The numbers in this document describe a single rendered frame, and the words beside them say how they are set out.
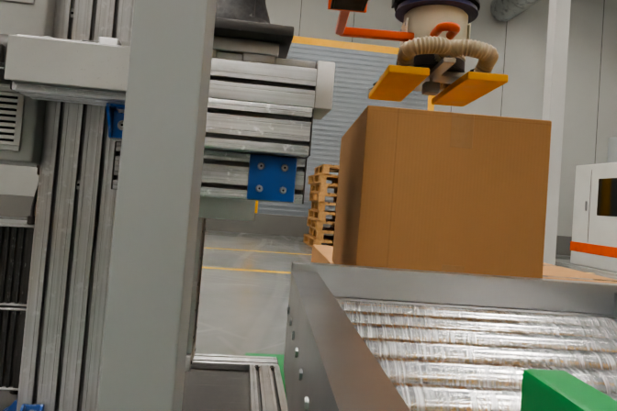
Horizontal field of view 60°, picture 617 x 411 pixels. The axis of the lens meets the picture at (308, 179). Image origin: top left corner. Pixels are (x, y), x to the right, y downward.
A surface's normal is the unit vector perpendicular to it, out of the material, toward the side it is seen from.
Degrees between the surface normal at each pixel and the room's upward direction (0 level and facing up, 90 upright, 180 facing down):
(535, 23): 90
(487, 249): 90
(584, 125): 90
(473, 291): 90
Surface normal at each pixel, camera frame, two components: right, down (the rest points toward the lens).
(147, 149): 0.07, -0.04
